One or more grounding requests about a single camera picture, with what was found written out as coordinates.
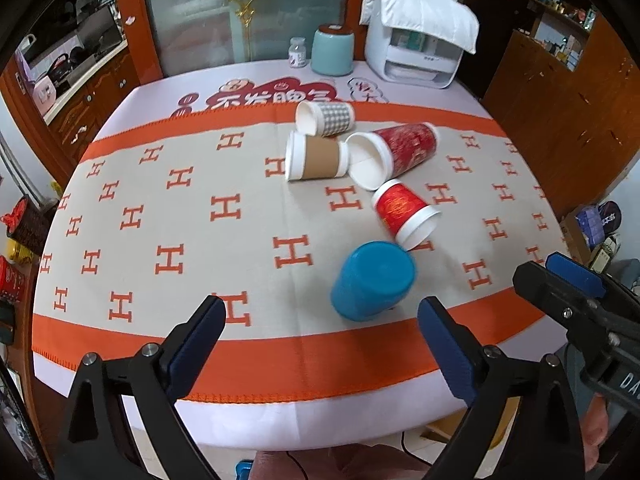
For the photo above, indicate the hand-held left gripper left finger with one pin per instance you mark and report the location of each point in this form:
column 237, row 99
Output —
column 197, row 340

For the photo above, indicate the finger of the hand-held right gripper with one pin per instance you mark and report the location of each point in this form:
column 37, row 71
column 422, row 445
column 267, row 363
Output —
column 540, row 282
column 575, row 272

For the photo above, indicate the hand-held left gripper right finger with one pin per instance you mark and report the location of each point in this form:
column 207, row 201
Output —
column 447, row 345

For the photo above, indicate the blue plastic cup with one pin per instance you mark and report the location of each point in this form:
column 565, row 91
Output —
column 372, row 280

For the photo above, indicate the person's right forearm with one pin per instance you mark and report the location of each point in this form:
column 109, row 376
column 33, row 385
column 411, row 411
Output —
column 596, row 430

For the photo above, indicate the small red paper cup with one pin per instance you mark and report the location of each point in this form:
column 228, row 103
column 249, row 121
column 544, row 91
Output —
column 404, row 212

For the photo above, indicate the tall red paper cup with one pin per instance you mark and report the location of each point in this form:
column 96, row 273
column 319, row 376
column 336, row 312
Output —
column 395, row 152

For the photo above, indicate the brown sleeve paper cup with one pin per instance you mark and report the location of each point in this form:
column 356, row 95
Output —
column 315, row 157

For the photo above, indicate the grey checked paper cup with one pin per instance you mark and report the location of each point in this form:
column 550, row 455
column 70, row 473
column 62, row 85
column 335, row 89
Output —
column 325, row 117

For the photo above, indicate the cardboard box with blue bag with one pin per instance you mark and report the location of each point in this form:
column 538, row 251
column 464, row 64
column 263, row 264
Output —
column 595, row 222

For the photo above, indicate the wooden stool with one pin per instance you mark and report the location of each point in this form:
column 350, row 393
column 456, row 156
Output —
column 470, row 427

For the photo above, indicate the white printed tablecloth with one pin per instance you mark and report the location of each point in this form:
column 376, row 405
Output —
column 240, row 422

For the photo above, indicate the orange beige printed blanket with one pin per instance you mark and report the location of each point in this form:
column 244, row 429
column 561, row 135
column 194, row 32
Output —
column 200, row 240

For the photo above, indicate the wooden cabinet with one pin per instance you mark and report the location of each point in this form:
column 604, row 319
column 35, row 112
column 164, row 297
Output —
column 565, row 110

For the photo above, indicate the red box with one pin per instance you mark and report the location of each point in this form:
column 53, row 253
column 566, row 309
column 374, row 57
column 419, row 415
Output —
column 11, row 282

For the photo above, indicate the white countertop appliance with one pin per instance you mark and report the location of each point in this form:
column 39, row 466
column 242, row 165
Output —
column 415, row 62

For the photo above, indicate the wooden kitchen counter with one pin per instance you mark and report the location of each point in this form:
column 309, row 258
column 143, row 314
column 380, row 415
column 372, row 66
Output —
column 85, row 95

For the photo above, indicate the pink kitchen appliance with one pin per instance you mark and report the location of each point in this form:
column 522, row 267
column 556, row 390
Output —
column 44, row 96

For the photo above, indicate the white quilted cover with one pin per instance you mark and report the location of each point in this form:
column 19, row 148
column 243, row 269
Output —
column 425, row 2

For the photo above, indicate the small white bottle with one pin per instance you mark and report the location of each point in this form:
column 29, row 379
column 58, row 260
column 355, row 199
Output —
column 297, row 54

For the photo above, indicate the teal canister with brown lid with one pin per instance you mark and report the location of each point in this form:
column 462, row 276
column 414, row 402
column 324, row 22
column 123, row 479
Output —
column 332, row 52

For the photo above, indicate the glass door with gold ornament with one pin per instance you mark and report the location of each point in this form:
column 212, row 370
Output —
column 200, row 20

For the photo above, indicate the wall shelf with bottles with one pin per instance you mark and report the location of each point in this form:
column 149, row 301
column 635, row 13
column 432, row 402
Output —
column 562, row 20

